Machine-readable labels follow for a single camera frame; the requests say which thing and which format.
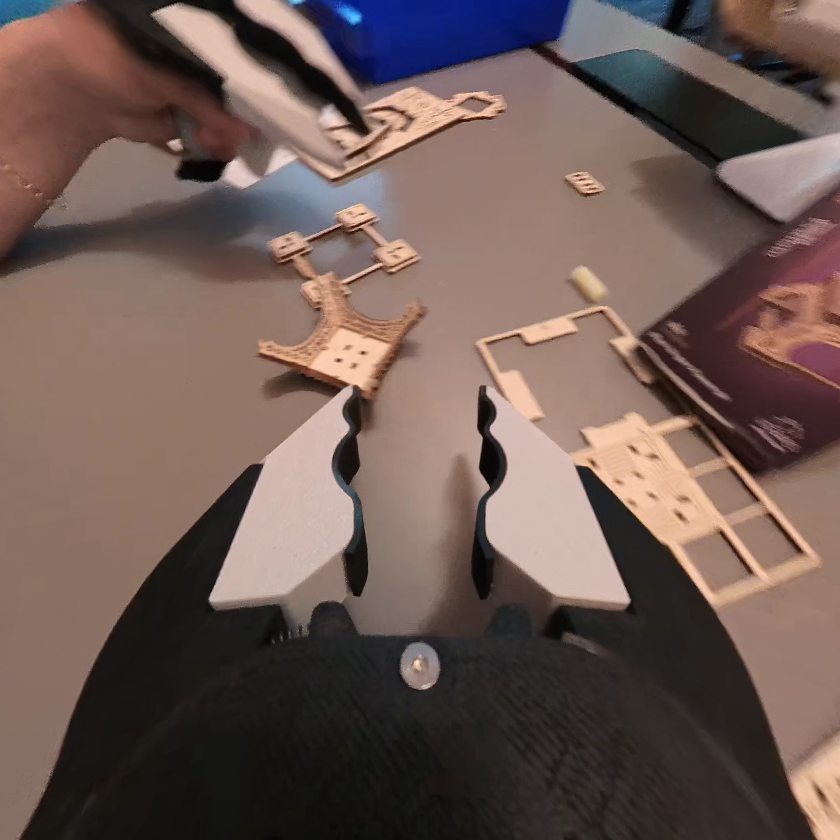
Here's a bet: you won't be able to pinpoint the black flat device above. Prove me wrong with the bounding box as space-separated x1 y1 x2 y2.
538 46 815 165

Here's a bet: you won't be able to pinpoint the wooden tower base model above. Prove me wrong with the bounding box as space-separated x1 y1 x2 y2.
257 274 427 400

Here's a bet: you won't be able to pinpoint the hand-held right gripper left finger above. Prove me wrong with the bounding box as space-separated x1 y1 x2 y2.
209 385 370 624

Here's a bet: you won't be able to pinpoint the wooden parts sheet rounded corners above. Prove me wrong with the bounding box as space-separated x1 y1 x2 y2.
298 85 508 183

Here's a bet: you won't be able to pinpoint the wooden frame with square part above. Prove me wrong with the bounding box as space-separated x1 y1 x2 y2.
475 305 823 609

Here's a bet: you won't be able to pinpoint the grey desk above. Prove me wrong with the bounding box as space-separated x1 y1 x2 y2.
0 49 840 840

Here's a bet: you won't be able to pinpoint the wooden laser-cut parts sheet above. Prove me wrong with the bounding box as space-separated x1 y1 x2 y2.
791 748 840 840

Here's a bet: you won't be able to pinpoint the blue plastic box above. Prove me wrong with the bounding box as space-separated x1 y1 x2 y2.
305 0 572 85

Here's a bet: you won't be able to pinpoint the blurred tan object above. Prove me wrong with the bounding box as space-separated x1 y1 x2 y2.
718 0 840 80

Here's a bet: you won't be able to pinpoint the purple cardboard box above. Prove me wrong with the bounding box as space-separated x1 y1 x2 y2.
640 197 840 473

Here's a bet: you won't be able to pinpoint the thin gold chain bracelet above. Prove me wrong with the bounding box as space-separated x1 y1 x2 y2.
0 159 68 210

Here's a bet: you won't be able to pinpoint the person's left hand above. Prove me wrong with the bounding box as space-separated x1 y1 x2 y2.
0 3 253 194

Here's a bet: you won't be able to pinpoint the wooden frame with square tiles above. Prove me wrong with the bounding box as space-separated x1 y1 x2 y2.
268 203 422 290

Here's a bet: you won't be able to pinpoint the person's left forearm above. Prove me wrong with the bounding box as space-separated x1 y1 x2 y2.
0 157 73 263

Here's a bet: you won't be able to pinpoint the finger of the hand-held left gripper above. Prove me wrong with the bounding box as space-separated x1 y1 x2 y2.
152 0 347 179
226 0 371 135

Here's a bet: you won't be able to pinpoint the pale grey flat object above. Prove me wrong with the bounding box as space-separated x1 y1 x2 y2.
715 134 840 224

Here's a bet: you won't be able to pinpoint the white paper sheet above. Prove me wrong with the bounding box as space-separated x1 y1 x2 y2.
220 146 299 191

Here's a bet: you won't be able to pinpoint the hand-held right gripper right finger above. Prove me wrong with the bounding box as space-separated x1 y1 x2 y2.
471 385 632 624

